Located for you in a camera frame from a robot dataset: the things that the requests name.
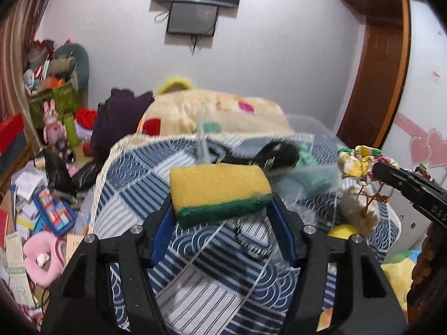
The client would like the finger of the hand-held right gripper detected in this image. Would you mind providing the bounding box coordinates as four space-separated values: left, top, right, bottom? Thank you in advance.
372 161 425 200

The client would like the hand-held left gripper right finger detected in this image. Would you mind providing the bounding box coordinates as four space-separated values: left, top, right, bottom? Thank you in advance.
266 193 410 335

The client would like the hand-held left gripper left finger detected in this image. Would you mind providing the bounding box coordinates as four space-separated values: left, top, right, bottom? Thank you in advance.
40 195 175 335

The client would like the floral fabric scrunchie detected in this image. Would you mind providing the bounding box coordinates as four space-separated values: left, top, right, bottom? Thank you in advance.
337 144 401 183

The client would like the yellow and green sponge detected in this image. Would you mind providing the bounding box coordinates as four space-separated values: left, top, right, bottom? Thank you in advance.
169 165 273 229

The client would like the clear plastic storage box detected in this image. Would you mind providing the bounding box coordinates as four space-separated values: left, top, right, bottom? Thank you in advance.
194 109 342 308

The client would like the person's right forearm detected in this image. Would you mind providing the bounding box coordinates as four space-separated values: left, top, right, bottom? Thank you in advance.
407 221 447 326

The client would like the blue patterned quilt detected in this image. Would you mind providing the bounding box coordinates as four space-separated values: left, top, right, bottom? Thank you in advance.
90 133 401 335

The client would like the yellow ball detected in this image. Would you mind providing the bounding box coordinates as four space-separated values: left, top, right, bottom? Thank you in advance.
327 224 361 241

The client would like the green cloth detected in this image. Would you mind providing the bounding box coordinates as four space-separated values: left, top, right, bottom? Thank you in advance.
289 143 337 194

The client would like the black hairbrush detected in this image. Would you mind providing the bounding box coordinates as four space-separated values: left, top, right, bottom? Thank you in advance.
223 142 300 174

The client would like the yellow plush toy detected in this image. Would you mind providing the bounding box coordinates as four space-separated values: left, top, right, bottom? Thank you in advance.
380 249 424 313

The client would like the white wardrobe door with hearts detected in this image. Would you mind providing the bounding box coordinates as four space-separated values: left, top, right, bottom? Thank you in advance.
380 0 447 255

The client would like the colourful picture book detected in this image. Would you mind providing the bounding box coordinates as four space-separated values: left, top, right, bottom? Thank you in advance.
32 188 78 237

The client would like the black plastic bag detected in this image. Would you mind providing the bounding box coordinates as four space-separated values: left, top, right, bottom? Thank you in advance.
43 147 103 201

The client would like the dark purple cloth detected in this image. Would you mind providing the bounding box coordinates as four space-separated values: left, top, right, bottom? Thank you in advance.
91 88 155 163

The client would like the pink plush slipper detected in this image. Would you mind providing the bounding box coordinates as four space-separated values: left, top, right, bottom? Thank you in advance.
22 230 68 286

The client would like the cream polka dot blanket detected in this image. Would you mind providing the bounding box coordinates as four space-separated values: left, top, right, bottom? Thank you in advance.
141 88 294 137

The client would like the red plush item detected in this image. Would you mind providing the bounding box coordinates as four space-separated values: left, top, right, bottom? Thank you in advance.
74 107 99 130

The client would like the pink bunny doll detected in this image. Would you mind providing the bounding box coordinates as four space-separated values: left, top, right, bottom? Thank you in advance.
43 99 68 148

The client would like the green cardboard box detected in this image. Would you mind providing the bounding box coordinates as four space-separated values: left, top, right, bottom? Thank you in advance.
29 81 83 130

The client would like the red box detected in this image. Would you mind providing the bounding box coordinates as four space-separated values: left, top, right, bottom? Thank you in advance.
0 113 26 156

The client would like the grey-green neck pillow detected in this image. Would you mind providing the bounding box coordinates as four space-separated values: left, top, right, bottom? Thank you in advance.
53 43 90 93

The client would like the striped curtain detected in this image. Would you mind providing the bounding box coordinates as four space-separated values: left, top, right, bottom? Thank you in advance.
0 0 58 154

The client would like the cream drawstring pouch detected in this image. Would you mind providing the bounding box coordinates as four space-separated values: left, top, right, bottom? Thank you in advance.
340 184 381 237

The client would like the wooden wardrobe frame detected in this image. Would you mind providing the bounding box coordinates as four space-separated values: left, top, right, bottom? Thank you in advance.
331 0 412 149

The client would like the small wall screen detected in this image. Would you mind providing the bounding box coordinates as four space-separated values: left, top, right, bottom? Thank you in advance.
166 1 220 38

